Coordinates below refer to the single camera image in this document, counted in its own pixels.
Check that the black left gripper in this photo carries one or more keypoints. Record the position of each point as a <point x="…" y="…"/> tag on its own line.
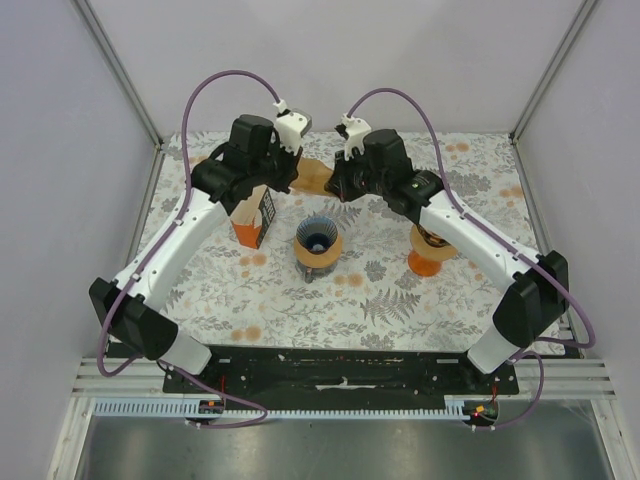
<point x="291" y="161"/>

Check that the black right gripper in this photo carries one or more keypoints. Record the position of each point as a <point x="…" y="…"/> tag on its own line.
<point x="340" y="183"/>

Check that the orange coffee filter box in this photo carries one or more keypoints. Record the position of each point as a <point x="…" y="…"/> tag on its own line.
<point x="253" y="217"/>

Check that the blue cone dripper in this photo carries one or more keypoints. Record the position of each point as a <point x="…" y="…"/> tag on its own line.
<point x="317" y="234"/>

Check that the bamboo ring dripper stand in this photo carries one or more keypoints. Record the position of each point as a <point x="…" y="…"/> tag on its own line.
<point x="436" y="254"/>

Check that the ribbed glass coffee dripper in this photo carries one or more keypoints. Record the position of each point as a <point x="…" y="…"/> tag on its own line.
<point x="432" y="240"/>

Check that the grey ribbed glass carafe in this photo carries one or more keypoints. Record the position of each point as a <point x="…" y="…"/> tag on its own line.
<point x="309" y="274"/>

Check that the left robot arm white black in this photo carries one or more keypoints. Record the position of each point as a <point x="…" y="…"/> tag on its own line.
<point x="258" y="152"/>

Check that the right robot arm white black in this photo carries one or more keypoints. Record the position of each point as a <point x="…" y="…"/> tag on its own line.
<point x="533" y="286"/>

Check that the floral patterned table mat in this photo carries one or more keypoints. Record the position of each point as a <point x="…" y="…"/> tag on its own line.
<point x="232" y="294"/>

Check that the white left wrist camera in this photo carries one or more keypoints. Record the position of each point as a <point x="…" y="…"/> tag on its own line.
<point x="291" y="126"/>

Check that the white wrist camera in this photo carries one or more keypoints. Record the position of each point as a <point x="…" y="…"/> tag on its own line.
<point x="291" y="126"/>
<point x="353" y="130"/>

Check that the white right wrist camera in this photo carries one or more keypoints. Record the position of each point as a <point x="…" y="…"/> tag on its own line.
<point x="353" y="130"/>

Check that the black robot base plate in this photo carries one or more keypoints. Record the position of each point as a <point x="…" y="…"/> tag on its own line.
<point x="283" y="379"/>

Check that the aluminium frame post left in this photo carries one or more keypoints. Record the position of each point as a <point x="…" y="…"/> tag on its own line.
<point x="115" y="65"/>

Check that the aluminium frame post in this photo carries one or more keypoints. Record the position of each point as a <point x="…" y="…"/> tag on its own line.
<point x="115" y="65"/>
<point x="569" y="39"/>

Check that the aluminium rail front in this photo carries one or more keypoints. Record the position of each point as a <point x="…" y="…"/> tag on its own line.
<point x="565" y="379"/>

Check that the aluminium frame post right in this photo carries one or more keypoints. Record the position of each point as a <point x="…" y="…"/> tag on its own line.
<point x="569" y="39"/>

